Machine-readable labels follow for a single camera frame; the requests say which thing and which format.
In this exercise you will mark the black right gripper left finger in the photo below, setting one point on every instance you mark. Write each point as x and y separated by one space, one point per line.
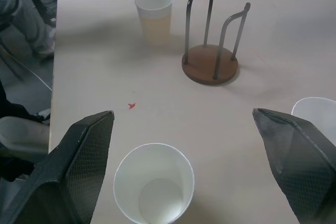
65 171

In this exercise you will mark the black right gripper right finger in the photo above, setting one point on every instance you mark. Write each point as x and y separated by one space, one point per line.
296 166

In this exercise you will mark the white paper cup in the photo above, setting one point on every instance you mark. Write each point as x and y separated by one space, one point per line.
155 184
155 19
319 116

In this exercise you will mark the small red mark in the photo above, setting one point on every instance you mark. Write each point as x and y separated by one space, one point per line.
131 106

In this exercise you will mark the person's grey trouser leg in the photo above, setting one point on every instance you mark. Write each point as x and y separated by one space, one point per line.
23 19

